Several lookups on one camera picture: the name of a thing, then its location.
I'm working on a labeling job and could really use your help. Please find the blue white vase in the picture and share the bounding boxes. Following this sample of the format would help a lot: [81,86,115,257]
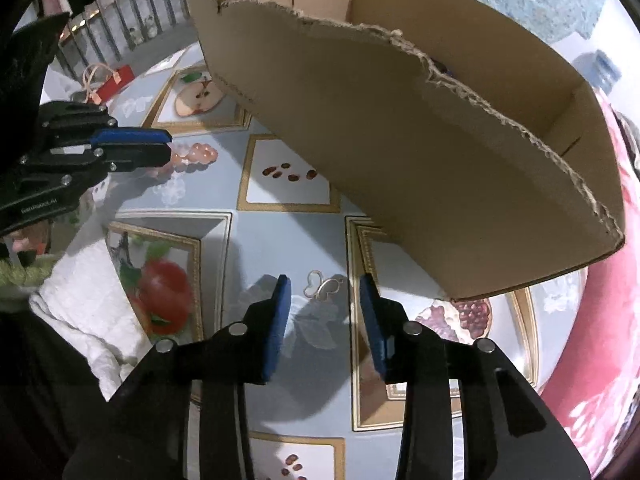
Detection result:
[590,52,621,93]

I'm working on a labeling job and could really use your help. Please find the person's left forearm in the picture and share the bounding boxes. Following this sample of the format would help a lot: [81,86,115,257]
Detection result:
[0,255,56,311]

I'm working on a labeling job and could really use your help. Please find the white fleece garment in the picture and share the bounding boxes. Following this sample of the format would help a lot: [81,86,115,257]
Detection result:
[30,240,156,403]

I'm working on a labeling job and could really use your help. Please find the pink bead necklace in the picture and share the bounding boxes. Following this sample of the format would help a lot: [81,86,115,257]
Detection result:
[145,141,219,178]

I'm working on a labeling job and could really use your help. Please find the metal stair railing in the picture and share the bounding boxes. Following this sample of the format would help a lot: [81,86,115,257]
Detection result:
[50,0,241,68]

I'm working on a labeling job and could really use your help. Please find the fruit print tablecloth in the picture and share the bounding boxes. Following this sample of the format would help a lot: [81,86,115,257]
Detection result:
[42,40,591,480]

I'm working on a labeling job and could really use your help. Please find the red gift bag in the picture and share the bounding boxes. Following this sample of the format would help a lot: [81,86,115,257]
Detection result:
[82,64,136,106]

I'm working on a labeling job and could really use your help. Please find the gold butterfly earring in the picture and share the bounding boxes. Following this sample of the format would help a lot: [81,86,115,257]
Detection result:
[303,270,344,303]

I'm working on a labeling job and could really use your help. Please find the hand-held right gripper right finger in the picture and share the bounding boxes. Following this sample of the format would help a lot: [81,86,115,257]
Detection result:
[359,273,591,480]

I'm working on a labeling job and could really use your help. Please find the person's left hand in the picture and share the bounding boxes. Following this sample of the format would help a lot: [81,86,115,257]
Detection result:
[12,225,51,261]

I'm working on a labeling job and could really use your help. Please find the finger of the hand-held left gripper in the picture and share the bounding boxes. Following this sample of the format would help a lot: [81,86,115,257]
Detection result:
[40,101,174,154]
[19,143,172,187]

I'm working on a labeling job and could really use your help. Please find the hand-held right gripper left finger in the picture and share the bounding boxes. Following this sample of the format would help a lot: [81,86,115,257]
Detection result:
[62,274,292,480]

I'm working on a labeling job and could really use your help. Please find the brown cardboard box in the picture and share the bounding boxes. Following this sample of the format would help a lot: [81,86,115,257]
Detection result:
[185,0,626,302]

